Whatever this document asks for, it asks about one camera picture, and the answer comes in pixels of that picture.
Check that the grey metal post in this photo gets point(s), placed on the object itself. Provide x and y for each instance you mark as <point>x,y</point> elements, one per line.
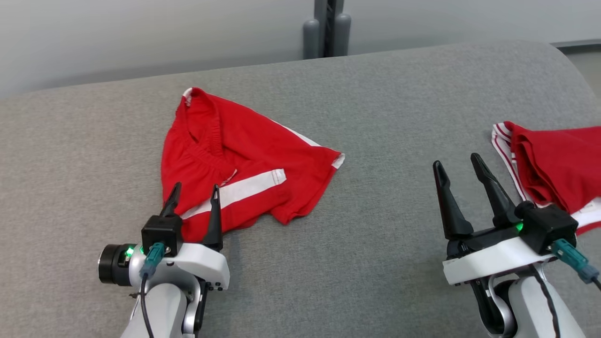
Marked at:
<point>327,28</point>

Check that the red shorts with white stripe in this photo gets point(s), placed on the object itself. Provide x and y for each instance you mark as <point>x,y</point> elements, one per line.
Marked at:
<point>225,155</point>

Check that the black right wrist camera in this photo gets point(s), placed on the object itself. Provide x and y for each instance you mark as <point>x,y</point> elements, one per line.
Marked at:
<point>547,225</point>

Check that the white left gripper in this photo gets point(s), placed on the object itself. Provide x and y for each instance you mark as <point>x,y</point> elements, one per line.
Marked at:
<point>202,265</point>

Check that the red basketball jersey number 23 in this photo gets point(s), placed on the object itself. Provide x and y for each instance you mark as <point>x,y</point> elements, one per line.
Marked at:
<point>558,164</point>

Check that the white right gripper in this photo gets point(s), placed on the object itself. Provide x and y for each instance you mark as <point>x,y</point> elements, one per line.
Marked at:
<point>488,260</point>

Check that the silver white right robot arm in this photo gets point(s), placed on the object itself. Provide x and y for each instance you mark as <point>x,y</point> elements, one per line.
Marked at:
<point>530,310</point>

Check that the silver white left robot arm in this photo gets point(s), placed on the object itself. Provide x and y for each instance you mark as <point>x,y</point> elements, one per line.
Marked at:
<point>162,310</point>

